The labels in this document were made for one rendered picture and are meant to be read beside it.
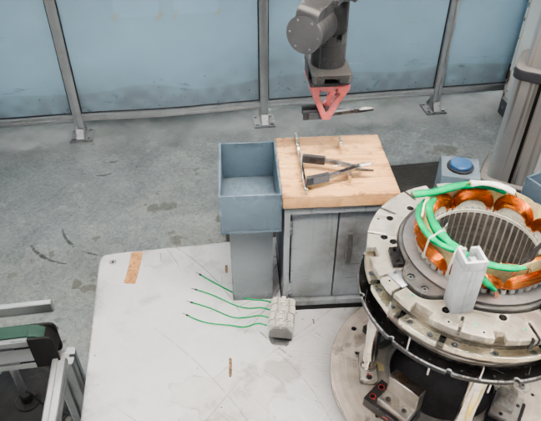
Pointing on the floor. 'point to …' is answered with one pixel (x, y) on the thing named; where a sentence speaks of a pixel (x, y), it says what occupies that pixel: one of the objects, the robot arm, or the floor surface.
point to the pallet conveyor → (38, 357)
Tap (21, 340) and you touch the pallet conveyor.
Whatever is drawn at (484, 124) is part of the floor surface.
